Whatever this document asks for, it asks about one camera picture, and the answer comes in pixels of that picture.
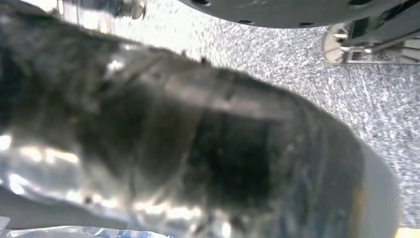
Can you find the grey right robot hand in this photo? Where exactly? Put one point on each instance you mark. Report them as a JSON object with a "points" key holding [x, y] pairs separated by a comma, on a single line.
{"points": [[197, 148]]}

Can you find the dark perforated round plate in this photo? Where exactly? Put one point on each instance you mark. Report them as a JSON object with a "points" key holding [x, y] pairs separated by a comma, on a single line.
{"points": [[279, 13]]}

